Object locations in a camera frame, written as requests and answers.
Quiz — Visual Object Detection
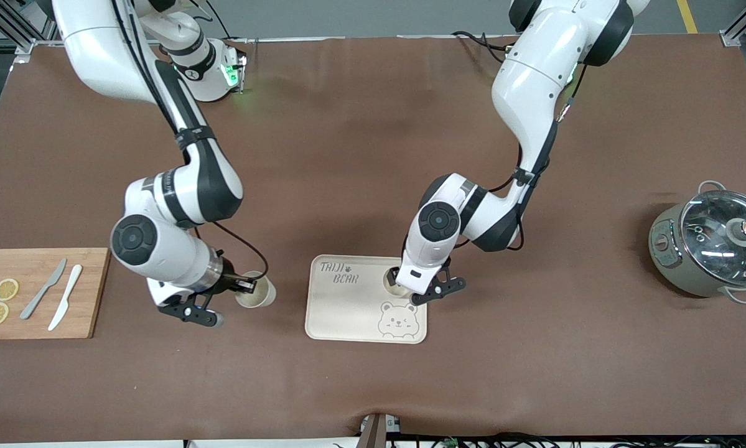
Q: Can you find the wooden cutting board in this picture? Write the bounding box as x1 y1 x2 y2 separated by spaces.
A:
0 248 111 340

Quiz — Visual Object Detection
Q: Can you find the right arm base black cable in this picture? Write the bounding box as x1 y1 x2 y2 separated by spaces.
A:
208 0 233 41

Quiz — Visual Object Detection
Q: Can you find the glass pot lid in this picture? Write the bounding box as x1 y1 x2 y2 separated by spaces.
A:
679 190 746 288

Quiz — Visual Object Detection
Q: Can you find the grey plastic knife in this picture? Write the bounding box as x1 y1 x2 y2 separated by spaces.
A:
20 258 67 320

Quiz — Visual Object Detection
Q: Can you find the white IKEA cup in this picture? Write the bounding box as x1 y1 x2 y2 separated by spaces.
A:
383 268 412 297
235 271 277 309

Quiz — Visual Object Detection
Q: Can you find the left arm base black cable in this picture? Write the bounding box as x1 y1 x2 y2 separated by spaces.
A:
452 30 511 63

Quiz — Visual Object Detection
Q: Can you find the aluminium frame profile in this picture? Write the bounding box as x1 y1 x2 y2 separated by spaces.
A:
721 0 746 47
0 0 59 63

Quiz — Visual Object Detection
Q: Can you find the white plastic knife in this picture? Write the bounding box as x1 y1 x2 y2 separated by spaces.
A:
48 264 83 331

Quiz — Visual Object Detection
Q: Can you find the arm base black cable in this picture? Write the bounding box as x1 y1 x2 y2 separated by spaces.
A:
452 30 511 63
208 0 233 41

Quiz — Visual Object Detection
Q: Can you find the green electric cooking pot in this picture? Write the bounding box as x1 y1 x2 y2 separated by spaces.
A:
648 180 746 304

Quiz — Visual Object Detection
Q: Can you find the metal table edge bracket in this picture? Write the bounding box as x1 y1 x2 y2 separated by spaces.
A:
359 413 402 448

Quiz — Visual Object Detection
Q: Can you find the cream tray with bear print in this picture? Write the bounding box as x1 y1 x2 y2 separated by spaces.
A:
304 254 428 345

